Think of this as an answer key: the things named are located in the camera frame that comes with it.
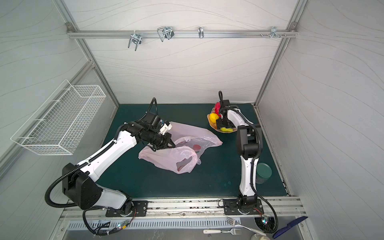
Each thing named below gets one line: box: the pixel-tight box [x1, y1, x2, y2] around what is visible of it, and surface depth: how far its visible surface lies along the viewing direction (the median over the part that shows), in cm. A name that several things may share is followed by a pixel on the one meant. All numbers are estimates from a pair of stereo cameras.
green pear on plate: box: [220, 127, 234, 132], surface depth 100 cm
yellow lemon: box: [209, 112, 219, 124], surface depth 106 cm
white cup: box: [250, 233, 271, 240], surface depth 67 cm
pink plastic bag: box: [138, 121, 223, 174], surface depth 76 cm
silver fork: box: [226, 216, 267, 236], surface depth 70 cm
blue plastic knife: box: [272, 216, 309, 239], surface depth 70 cm
